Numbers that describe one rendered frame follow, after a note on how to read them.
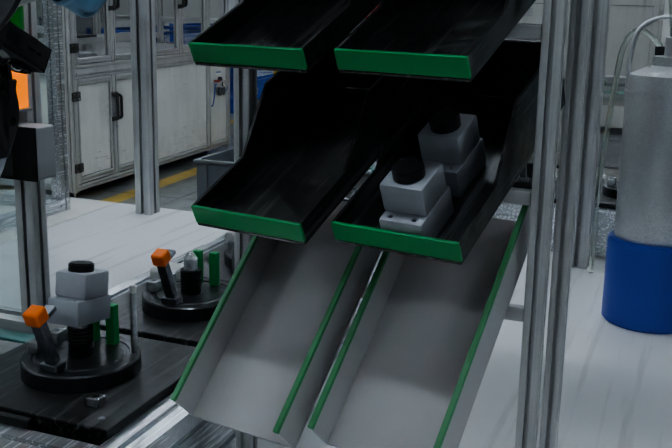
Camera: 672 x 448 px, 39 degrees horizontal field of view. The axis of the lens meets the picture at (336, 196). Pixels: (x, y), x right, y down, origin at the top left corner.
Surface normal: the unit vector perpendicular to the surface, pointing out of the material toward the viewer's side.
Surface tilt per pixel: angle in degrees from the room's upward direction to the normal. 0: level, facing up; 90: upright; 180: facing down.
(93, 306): 90
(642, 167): 90
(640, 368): 0
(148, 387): 0
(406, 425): 45
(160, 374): 0
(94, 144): 90
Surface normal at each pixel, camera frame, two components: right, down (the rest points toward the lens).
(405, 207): -0.49, 0.57
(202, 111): 0.94, 0.10
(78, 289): -0.37, 0.05
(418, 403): -0.36, -0.57
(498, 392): 0.02, -0.98
